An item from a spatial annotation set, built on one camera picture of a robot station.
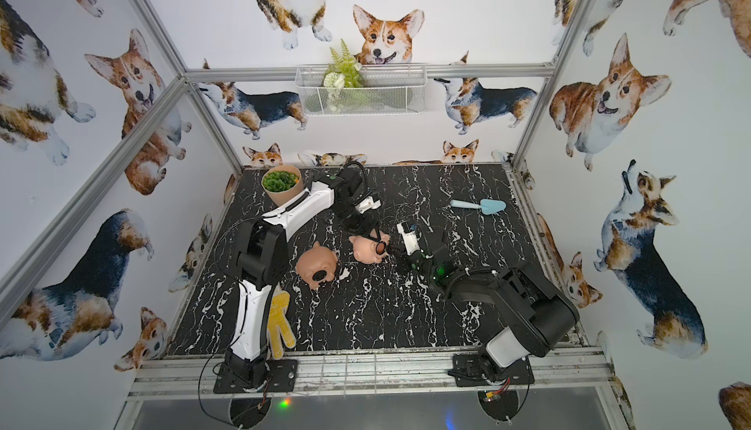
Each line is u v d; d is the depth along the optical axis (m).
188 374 0.76
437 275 0.70
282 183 1.01
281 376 0.74
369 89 0.91
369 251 0.88
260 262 0.56
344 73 0.82
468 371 0.73
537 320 0.45
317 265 0.84
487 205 1.07
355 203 0.84
